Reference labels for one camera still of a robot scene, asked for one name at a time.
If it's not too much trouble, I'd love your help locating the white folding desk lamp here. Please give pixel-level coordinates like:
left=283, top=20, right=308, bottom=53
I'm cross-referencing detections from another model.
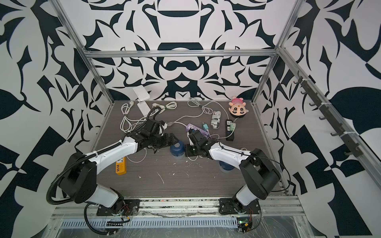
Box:
left=133, top=85, right=151, bottom=117

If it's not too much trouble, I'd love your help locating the white coiled power cable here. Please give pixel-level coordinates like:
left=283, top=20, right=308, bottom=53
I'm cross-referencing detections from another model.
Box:
left=119, top=100, right=149, bottom=133
left=151, top=101, right=178, bottom=114

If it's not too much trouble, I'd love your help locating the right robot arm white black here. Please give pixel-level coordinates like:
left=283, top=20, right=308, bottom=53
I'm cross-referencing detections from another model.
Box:
left=186, top=130, right=281, bottom=207

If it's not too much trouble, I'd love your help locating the teal charger adapter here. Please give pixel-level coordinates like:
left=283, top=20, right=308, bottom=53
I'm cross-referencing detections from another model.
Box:
left=202, top=124, right=209, bottom=132

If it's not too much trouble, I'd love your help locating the grey wall hook rail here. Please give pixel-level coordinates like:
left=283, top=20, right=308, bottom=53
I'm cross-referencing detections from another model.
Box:
left=294, top=72, right=364, bottom=158

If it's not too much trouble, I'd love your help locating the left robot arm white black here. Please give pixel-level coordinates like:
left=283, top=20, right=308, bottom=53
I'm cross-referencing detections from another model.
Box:
left=46, top=119, right=178, bottom=210

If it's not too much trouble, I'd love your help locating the green charger adapter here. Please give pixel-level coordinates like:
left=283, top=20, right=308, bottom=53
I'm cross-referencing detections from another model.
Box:
left=227, top=122, right=236, bottom=131

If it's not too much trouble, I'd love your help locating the blue cordless grinder front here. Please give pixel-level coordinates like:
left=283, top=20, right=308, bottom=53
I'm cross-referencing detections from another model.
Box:
left=219, top=161, right=235, bottom=173

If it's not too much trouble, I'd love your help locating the pink cartoon face toy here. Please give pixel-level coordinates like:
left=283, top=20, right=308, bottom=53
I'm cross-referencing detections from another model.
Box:
left=229, top=96, right=249, bottom=118

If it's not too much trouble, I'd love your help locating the yellow power strip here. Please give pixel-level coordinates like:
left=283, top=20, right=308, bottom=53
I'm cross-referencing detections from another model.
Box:
left=116, top=157, right=127, bottom=176

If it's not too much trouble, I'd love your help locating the purple power strip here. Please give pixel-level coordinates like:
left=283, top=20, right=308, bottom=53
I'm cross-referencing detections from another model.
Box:
left=186, top=124, right=207, bottom=134

